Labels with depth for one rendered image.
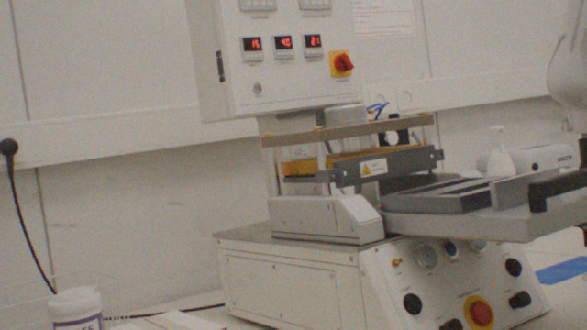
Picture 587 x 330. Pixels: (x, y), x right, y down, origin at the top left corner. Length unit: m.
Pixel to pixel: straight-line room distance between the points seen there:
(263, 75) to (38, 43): 0.55
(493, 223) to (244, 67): 0.60
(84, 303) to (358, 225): 0.46
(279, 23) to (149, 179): 0.53
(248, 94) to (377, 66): 0.80
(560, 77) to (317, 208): 0.43
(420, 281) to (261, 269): 0.33
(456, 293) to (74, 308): 0.61
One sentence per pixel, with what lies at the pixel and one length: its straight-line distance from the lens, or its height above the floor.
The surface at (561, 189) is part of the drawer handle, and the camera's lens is 0.97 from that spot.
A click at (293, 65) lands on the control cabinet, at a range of 1.39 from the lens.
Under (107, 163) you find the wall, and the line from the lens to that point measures 1.66.
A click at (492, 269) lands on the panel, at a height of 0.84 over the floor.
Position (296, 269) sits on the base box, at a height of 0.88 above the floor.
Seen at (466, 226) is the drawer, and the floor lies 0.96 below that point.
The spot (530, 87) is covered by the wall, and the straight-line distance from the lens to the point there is 2.46.
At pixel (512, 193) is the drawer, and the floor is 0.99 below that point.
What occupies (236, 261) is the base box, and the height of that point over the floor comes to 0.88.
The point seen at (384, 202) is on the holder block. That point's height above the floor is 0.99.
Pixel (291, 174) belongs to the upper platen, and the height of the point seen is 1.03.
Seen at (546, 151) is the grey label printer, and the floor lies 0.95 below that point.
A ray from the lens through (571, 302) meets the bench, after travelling 1.32.
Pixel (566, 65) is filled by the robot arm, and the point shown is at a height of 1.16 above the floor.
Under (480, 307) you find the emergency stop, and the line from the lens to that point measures 1.14.
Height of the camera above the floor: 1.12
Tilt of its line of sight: 3 degrees down
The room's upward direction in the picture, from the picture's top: 8 degrees counter-clockwise
